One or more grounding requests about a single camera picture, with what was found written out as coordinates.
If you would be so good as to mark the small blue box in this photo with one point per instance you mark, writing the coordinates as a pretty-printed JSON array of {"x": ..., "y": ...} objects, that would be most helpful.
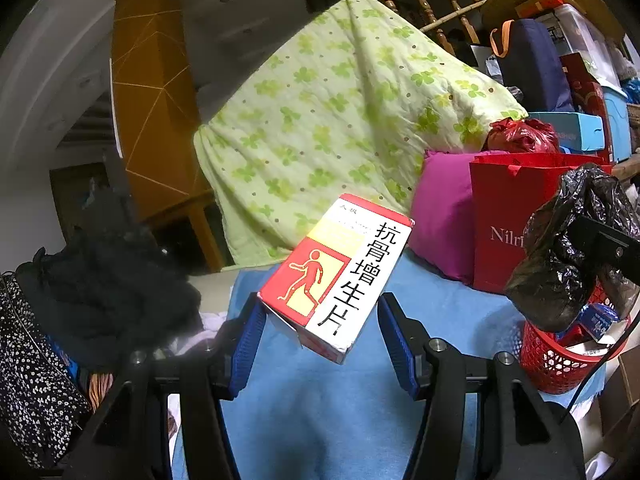
[{"x": 597, "y": 317}]

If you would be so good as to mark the red gift box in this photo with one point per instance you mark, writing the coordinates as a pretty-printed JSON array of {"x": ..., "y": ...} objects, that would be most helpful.
[{"x": 585, "y": 90}]

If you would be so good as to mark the orange flat box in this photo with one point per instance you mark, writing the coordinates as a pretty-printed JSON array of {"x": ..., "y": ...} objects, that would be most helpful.
[{"x": 550, "y": 2}]

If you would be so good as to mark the light blue box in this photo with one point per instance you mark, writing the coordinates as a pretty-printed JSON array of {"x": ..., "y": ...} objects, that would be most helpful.
[{"x": 570, "y": 130}]

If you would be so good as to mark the magenta pillow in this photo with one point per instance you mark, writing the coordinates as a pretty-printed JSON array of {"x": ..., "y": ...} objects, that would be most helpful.
[{"x": 445, "y": 210}]

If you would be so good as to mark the black plastic bag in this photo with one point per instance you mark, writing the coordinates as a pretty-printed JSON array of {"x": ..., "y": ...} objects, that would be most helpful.
[{"x": 550, "y": 270}]

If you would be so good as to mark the blue cloth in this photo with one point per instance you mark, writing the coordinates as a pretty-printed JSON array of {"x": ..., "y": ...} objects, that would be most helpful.
[{"x": 325, "y": 410}]

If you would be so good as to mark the green clover quilt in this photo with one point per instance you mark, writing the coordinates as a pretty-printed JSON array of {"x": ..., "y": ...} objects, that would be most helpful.
[{"x": 325, "y": 110}]

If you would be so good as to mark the red mesh basket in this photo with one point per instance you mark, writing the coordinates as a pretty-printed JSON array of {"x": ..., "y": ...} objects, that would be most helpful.
[{"x": 555, "y": 365}]

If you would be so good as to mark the clear plastic storage box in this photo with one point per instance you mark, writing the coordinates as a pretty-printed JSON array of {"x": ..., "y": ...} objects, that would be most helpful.
[{"x": 585, "y": 30}]

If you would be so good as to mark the brown cardboard box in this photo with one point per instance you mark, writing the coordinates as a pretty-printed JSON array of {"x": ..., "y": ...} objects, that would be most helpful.
[{"x": 625, "y": 390}]

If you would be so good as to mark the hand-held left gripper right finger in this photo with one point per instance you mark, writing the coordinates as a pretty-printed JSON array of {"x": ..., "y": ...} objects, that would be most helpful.
[{"x": 400, "y": 345}]

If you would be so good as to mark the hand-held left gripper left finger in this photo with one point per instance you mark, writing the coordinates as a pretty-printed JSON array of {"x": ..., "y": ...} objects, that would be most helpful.
[{"x": 247, "y": 350}]

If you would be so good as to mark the wooden stair railing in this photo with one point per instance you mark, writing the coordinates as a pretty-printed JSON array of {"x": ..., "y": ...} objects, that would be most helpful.
[{"x": 425, "y": 5}]

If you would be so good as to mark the red plastic bag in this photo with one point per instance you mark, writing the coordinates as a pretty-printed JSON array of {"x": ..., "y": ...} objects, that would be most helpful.
[{"x": 520, "y": 135}]

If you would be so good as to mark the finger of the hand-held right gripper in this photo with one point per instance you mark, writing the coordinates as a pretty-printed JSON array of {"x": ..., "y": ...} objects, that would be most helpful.
[{"x": 610, "y": 247}]

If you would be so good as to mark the blue storage bin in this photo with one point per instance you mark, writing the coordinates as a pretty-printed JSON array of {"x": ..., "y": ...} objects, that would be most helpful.
[{"x": 617, "y": 120}]

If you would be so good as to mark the striped scarf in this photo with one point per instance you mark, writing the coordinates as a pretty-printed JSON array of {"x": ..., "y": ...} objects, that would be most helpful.
[{"x": 97, "y": 385}]

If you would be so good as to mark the red paper bag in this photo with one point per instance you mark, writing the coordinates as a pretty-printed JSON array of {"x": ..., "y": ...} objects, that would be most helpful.
[{"x": 500, "y": 210}]

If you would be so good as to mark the red white medicine box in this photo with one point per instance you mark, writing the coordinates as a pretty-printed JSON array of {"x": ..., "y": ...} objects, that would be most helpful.
[{"x": 340, "y": 280}]

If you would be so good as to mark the pale pink bed sheet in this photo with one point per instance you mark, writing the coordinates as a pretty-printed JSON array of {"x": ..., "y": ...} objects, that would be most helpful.
[{"x": 210, "y": 320}]

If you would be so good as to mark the orange wooden cabinet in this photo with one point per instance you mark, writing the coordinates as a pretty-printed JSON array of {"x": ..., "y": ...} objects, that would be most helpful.
[{"x": 155, "y": 85}]

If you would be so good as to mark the black floral cloth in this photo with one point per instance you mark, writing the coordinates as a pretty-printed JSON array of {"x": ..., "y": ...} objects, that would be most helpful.
[{"x": 35, "y": 385}]

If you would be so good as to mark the dark fluffy cloth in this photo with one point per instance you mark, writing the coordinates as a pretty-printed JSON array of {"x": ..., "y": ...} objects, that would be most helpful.
[{"x": 115, "y": 285}]

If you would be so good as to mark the round wooden table top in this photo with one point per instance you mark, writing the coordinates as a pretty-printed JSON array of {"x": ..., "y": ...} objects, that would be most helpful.
[{"x": 500, "y": 2}]

